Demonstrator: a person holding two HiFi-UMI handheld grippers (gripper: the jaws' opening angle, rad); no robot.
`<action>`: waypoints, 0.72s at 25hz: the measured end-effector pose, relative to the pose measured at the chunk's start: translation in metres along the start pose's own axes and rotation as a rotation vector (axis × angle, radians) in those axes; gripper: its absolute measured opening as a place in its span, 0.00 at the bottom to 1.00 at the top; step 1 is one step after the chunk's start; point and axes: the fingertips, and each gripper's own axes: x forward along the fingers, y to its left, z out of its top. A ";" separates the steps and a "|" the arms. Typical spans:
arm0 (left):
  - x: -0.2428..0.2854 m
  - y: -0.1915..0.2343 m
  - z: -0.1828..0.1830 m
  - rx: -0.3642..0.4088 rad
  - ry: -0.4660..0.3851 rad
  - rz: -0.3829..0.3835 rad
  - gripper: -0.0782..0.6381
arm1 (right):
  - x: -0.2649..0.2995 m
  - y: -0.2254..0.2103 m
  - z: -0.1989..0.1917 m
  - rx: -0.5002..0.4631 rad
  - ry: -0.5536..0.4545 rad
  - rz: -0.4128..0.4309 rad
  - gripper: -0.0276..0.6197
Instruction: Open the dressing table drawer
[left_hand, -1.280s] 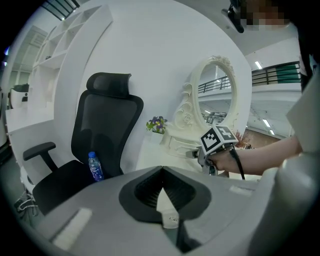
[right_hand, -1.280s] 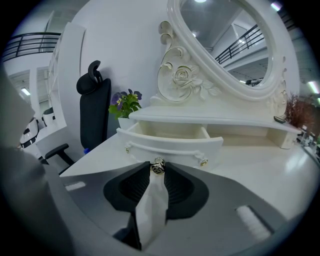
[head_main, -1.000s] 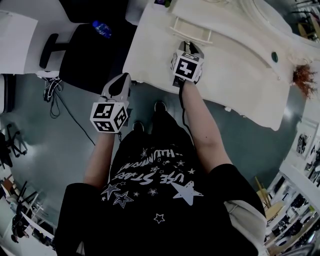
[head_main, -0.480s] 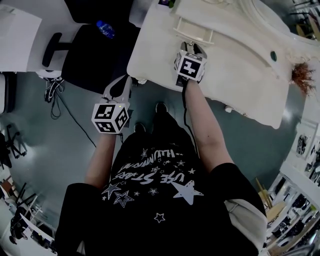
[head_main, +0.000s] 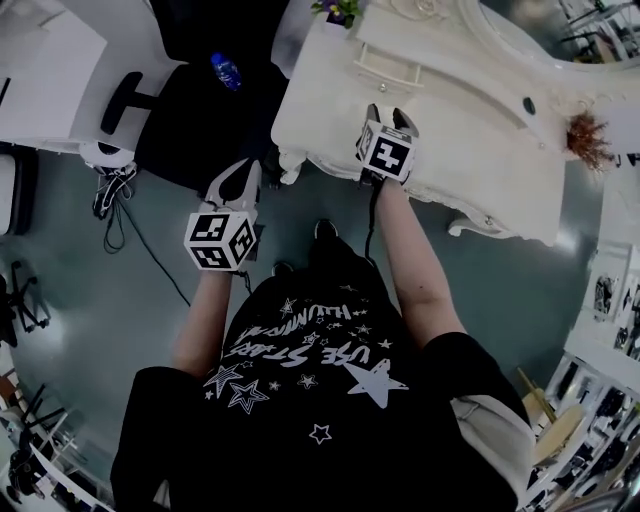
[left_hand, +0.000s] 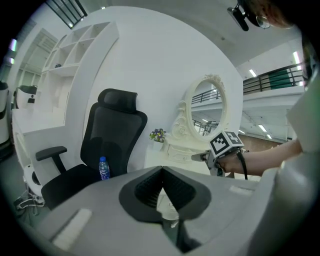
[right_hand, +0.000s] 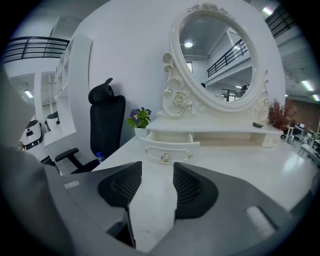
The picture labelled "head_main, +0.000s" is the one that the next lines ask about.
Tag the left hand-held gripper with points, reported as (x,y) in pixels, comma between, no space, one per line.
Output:
(215,240)

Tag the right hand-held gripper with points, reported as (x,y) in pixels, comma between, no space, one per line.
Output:
(390,157)

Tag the white ornate dressing table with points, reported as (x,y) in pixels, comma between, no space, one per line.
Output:
(460,150)

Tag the person's right forearm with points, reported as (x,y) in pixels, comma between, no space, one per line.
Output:
(420,265)

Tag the person's left forearm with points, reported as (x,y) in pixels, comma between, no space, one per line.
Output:
(200,325)

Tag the black office chair with armrests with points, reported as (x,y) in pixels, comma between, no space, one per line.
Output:
(215,125)

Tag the person's black shoe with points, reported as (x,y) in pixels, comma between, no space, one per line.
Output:
(326,230)
(282,268)

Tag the blue water bottle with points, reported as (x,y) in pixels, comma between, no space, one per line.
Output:
(226,71)

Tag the purple flower potted plant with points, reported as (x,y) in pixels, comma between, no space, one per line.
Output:
(340,10)

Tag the small dark green object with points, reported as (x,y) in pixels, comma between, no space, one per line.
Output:
(528,105)

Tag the oval white-framed mirror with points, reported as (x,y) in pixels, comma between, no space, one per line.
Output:
(550,30)

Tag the red-brown plant in white pot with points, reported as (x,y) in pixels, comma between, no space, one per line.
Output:
(590,140)

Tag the white desk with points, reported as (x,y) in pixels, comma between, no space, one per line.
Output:
(55,75)

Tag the black wheeled chair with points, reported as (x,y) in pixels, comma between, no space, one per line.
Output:
(30,300)

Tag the black star-print t-shirt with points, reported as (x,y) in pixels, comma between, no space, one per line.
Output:
(310,415)

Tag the framed black-white picture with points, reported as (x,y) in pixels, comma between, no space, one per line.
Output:
(607,295)

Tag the beige cloth bag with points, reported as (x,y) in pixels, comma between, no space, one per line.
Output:
(495,450)

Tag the pale yellow round chair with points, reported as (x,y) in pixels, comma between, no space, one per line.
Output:
(555,425)

